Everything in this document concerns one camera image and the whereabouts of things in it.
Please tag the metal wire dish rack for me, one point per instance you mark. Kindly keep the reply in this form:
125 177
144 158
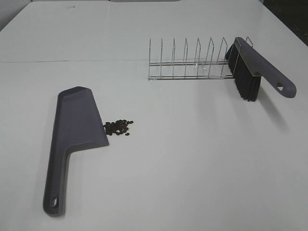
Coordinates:
172 62

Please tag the grey hand brush black bristles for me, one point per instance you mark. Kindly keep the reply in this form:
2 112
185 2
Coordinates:
249 67

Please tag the pile of coffee beans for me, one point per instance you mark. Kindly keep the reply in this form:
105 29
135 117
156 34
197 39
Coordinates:
119 127

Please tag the grey plastic dustpan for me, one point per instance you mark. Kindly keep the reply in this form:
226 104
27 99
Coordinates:
77 126

